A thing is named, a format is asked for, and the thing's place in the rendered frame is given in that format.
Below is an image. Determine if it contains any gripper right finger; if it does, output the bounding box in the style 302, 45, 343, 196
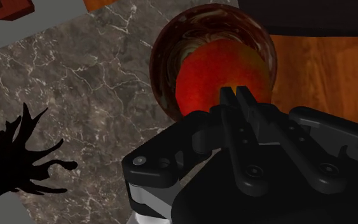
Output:
236, 85, 358, 195

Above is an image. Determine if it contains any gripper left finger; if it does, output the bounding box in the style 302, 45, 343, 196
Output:
121, 86, 272, 197

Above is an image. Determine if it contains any red apple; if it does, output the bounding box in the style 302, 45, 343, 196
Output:
175, 38, 273, 117

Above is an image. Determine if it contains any brown marbled bowl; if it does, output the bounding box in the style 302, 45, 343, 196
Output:
149, 3, 279, 123

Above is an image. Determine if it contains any black branching figure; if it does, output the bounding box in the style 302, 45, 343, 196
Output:
0, 102, 79, 207

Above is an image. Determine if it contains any red-brown wooden block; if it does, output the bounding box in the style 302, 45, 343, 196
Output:
0, 0, 36, 22

